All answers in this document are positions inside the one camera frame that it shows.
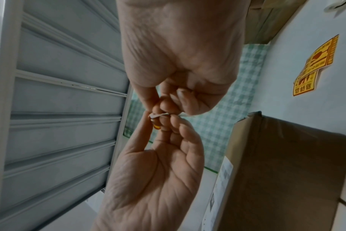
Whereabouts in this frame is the person's left hand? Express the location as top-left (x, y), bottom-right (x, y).
top-left (90, 112), bottom-right (205, 231)

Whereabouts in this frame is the person's right hand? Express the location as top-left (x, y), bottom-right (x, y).
top-left (116, 0), bottom-right (252, 116)

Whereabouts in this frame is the small white orange sticker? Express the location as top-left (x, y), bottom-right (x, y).
top-left (148, 112), bottom-right (188, 131)

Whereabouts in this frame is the white shipping label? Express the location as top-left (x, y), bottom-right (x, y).
top-left (202, 156), bottom-right (234, 231)

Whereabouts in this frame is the green checkered cloth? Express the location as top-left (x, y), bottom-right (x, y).
top-left (123, 43), bottom-right (268, 175)

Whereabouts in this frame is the small brown cardboard box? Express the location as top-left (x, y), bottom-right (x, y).
top-left (245, 0), bottom-right (308, 45)

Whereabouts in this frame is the white louvered shutter door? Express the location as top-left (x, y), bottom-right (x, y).
top-left (0, 0), bottom-right (134, 231)

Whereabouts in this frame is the large brown cardboard box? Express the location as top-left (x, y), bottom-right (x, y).
top-left (203, 111), bottom-right (346, 231)

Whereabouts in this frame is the yellow warning sticker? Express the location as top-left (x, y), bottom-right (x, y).
top-left (305, 34), bottom-right (340, 73)
top-left (292, 67), bottom-right (322, 97)

